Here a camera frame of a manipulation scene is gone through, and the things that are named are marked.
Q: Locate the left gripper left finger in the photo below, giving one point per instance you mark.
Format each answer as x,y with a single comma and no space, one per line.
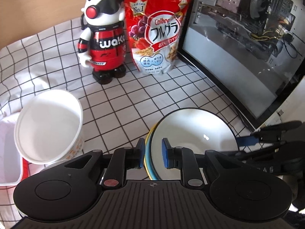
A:
122,160

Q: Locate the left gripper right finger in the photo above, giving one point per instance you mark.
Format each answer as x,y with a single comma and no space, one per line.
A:
193,167

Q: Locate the yellow rimmed white bowl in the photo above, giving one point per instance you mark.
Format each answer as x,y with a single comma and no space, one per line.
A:
150,170

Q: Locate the blue enamel bowl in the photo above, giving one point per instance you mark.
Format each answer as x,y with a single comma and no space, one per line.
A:
193,128

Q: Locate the white paper noodle cup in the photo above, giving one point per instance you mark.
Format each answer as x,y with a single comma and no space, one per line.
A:
49,128

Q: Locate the red white plastic tray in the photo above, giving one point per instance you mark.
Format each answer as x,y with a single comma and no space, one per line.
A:
14,168

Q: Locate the white black grid tablecloth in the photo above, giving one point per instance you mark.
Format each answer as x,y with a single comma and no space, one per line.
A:
114,115

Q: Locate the red panda robot toy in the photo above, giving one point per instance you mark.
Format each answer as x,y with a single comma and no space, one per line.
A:
102,43

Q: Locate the red Calbee cereal bag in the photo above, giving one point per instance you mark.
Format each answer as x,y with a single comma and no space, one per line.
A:
153,28

